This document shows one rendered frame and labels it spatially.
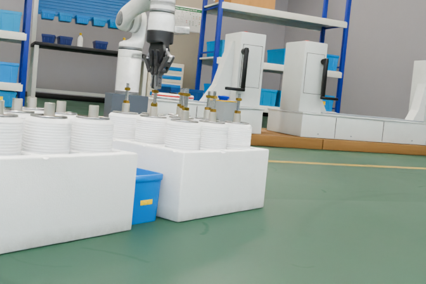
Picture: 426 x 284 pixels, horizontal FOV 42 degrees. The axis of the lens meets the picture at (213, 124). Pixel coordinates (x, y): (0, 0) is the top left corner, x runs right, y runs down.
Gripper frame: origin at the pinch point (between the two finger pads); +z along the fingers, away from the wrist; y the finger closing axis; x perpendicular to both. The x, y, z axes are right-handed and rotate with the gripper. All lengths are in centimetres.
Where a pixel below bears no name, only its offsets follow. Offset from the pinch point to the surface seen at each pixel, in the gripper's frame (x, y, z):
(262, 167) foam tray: 31.9, 13.1, 22.7
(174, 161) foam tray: -4.1, 17.7, 19.8
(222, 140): 14.7, 13.8, 14.6
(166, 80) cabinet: 317, -469, -9
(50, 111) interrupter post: -39.4, 21.7, 8.4
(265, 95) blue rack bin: 401, -371, -1
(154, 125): -2.3, 4.3, 12.0
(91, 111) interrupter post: -28.5, 18.6, 8.3
